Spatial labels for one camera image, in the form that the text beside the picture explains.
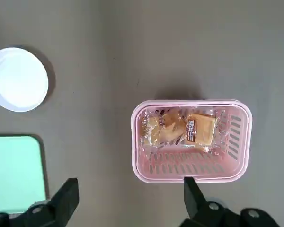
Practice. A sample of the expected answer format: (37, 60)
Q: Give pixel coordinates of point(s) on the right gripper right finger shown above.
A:
(196, 205)

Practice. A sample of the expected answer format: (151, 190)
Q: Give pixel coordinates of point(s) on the small pink slatted basket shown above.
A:
(191, 165)

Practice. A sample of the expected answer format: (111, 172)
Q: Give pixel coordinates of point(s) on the white round plate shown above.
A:
(19, 80)

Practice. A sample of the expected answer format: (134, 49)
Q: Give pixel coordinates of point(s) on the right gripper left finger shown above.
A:
(61, 203)

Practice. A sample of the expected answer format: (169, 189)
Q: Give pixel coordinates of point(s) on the green rectangular tray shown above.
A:
(14, 170)

